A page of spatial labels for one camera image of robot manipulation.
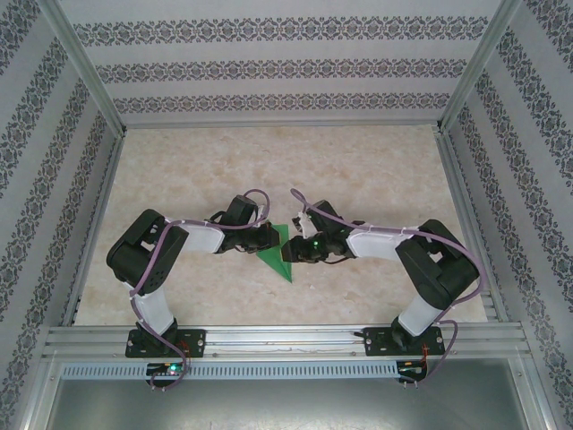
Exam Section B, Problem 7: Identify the green paper sheet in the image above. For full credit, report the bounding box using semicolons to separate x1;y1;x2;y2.
255;222;295;285

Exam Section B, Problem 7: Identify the sheet metal tray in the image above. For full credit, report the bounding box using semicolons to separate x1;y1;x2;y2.
44;378;532;430

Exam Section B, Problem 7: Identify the right controller circuit board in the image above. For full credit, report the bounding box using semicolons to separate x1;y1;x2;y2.
397;360;429;376

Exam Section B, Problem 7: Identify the controller circuit board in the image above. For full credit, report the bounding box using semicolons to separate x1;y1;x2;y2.
397;360;429;376
146;361;187;377

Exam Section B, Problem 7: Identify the left controller circuit board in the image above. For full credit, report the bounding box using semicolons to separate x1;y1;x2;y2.
146;361;187;377

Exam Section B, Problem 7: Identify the aluminium mounting rail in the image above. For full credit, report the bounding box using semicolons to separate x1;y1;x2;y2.
42;322;532;362

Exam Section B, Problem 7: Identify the grey slotted cable duct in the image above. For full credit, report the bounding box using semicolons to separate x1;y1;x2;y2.
60;361;431;381

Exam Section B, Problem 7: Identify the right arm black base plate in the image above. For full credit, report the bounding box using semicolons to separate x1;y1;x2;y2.
364;326;444;358

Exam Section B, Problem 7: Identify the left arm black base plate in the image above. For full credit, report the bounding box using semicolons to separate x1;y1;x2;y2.
124;329;208;359

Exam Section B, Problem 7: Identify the aluminium table side rail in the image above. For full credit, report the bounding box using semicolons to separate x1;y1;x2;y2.
436;129;510;324
62;129;129;327

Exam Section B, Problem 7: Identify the aluminium frame post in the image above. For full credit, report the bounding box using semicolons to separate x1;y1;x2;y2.
437;0;526;135
38;0;129;138

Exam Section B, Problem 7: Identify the aluminium frame leg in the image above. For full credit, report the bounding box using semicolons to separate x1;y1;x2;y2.
509;356;559;430
15;353;62;430

